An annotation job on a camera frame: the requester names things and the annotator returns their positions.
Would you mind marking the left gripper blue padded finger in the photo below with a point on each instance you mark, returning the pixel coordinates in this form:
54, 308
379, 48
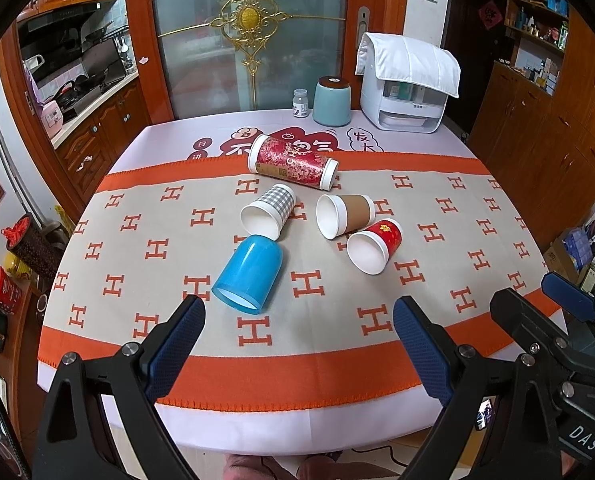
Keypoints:
569, 297

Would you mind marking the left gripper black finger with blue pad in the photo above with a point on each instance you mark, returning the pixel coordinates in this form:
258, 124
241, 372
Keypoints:
460, 378
75, 441

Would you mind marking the blue plastic cup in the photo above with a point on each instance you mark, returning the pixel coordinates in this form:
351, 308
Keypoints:
250, 275

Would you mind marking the red paper cup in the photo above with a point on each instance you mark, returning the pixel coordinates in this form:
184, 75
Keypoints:
370, 250

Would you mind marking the brown sleeve paper cup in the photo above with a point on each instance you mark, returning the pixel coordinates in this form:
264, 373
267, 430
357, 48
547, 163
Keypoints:
337, 215

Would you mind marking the grey checked paper cup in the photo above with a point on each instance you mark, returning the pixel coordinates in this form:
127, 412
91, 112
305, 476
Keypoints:
267, 215

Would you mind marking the cardboard box with items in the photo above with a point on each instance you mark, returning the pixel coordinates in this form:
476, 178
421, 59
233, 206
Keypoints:
572, 255

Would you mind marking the red round tin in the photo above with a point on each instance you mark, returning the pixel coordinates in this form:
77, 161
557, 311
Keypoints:
10, 294

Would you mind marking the orange beige H table runner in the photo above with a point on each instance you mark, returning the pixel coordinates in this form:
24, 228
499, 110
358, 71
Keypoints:
325, 337

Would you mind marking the wooden shelf cabinet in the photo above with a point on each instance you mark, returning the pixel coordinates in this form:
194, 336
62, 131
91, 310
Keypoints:
535, 130

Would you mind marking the dark basket red ornament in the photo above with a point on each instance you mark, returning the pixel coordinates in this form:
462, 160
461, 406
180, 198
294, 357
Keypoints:
25, 241

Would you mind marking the wooden kitchen cabinets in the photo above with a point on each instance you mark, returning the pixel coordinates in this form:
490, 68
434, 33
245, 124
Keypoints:
76, 105

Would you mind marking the white appliance with cloth cover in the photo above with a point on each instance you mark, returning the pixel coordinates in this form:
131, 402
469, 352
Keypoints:
407, 82

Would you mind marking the red patterned cylinder canister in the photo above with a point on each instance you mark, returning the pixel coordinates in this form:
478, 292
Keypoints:
279, 159

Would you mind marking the light blue jar brown lid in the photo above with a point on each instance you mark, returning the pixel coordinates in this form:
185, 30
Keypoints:
332, 102

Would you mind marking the small white pill bottle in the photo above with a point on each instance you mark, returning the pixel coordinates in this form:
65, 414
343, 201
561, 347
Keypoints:
300, 103

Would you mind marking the white printed tablecloth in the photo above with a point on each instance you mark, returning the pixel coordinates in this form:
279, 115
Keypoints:
288, 432

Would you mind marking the frosted glass door gold ornament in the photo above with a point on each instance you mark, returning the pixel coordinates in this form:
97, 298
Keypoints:
222, 56

